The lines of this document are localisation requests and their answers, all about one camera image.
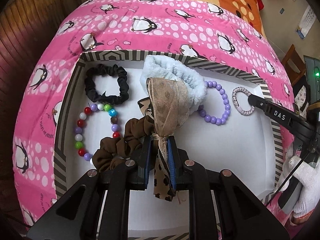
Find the brown wooden chair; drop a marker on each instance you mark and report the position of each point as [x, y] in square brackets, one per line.
[294, 65]

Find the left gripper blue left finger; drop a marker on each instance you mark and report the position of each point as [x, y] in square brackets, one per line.
[143, 162]

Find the black scrunchie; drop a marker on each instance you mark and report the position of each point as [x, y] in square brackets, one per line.
[107, 84]

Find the pink penguin bedspread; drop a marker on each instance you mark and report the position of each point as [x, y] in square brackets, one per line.
[183, 27]

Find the black garment on bed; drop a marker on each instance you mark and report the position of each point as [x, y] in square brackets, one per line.
[301, 92]

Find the wall calendar poster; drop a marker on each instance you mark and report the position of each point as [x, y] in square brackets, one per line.
[306, 22]

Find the white gloved right hand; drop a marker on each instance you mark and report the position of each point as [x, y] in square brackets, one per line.
[302, 182]

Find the white fluffy scrunchie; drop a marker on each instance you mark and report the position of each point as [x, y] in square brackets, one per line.
[165, 67]

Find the striped cardboard tray box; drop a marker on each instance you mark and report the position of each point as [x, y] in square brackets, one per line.
[231, 147]

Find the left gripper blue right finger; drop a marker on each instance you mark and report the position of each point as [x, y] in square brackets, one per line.
[179, 176]

